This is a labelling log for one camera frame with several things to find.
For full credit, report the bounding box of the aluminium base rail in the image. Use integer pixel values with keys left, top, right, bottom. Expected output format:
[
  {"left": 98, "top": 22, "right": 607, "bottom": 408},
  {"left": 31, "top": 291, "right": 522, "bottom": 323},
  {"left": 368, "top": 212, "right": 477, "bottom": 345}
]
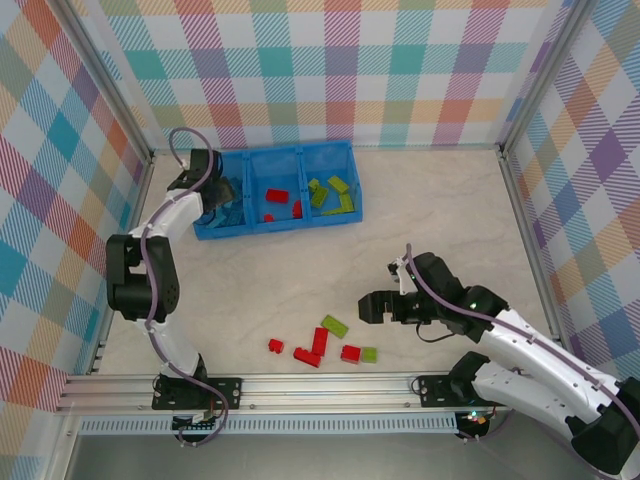
[{"left": 54, "top": 369, "right": 607, "bottom": 416}]

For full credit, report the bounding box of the blue plastic bin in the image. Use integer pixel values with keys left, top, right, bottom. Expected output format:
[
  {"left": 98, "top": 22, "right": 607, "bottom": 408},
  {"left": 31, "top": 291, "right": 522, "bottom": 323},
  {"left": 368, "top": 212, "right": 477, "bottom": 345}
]
[
  {"left": 192, "top": 152, "right": 252, "bottom": 241},
  {"left": 300, "top": 141, "right": 365, "bottom": 227},
  {"left": 247, "top": 148, "right": 308, "bottom": 233}
]

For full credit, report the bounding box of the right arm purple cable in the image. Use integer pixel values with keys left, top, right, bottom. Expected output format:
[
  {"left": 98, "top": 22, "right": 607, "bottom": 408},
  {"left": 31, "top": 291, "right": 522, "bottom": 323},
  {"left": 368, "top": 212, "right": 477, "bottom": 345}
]
[{"left": 404, "top": 243, "right": 640, "bottom": 479}]

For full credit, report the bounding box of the aluminium frame post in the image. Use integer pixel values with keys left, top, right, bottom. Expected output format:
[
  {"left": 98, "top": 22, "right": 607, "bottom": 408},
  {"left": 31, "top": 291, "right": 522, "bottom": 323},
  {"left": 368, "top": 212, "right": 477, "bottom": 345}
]
[
  {"left": 498, "top": 0, "right": 604, "bottom": 160},
  {"left": 47, "top": 0, "right": 156, "bottom": 166}
]

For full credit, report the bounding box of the aluminium side rail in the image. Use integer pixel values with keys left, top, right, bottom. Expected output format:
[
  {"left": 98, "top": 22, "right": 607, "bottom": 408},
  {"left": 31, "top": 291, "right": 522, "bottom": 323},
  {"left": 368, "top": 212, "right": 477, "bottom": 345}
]
[
  {"left": 498, "top": 149, "right": 572, "bottom": 370},
  {"left": 85, "top": 152, "right": 157, "bottom": 377}
]

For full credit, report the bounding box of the white slotted cable duct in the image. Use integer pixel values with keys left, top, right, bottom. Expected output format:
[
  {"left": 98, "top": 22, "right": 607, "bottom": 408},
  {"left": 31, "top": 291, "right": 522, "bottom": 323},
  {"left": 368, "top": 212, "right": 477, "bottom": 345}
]
[{"left": 79, "top": 414, "right": 459, "bottom": 435}]

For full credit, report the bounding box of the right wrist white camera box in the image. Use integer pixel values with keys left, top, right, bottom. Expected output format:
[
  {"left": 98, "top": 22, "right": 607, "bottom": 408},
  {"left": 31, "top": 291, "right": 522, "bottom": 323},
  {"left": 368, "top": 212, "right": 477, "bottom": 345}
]
[{"left": 388, "top": 257, "right": 409, "bottom": 296}]

